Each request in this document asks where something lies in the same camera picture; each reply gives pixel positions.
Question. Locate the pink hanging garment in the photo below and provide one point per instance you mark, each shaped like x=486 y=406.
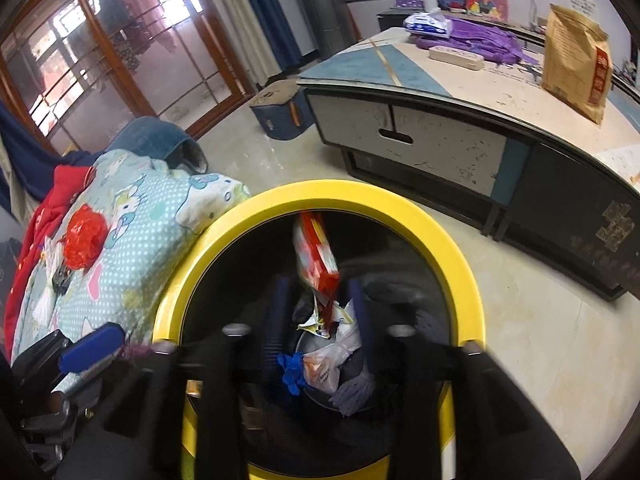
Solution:
x=150 y=0

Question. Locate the red blanket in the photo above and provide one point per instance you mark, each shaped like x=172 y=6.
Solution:
x=30 y=245

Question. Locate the beige curtain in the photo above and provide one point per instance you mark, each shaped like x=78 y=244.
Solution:
x=235 y=15

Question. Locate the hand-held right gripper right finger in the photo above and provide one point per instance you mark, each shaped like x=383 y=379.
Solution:
x=357 y=310

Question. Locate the blue stool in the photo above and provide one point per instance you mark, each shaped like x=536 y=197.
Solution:
x=280 y=110

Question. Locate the dark hanging garment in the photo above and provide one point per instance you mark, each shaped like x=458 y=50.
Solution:
x=120 y=30

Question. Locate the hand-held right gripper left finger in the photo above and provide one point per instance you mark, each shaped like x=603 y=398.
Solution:
x=280 y=310

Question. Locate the white paper note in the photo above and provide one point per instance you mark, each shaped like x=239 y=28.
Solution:
x=582 y=4

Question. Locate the brown paper bag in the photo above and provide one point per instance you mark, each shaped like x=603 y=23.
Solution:
x=575 y=55

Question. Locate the blue denim cloth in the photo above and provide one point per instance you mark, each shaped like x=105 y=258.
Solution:
x=150 y=140

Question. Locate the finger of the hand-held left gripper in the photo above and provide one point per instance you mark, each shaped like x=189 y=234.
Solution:
x=50 y=415
x=92 y=347

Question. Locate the yellow black bin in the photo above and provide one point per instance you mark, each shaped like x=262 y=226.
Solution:
x=325 y=195

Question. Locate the white power strip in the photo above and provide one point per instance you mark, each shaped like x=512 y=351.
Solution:
x=456 y=56

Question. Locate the wooden glass door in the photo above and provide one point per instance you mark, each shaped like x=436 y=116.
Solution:
x=115 y=45

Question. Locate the white wrapper packet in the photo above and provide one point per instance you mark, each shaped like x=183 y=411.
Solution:
x=325 y=367

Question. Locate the blue curtain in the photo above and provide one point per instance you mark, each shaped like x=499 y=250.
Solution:
x=265 y=10
x=25 y=160

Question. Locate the red white snack packet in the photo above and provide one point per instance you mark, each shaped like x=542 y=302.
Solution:
x=312 y=255

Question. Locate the tissue pack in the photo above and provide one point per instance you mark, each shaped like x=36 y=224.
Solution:
x=425 y=22

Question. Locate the coffee table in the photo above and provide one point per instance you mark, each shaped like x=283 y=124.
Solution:
x=450 y=135

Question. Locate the red plastic bag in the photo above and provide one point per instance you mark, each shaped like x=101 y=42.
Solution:
x=85 y=235

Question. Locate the printed cartoon blanket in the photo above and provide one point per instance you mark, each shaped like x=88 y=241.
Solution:
x=140 y=240

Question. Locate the blue glove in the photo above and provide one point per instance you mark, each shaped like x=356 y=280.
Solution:
x=291 y=372

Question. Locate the grey tower air conditioner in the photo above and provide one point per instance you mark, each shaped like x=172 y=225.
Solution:
x=330 y=5

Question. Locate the purple bag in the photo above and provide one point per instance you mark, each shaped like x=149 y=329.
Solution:
x=485 y=40

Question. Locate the small black object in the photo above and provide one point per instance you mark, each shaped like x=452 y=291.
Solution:
x=61 y=279

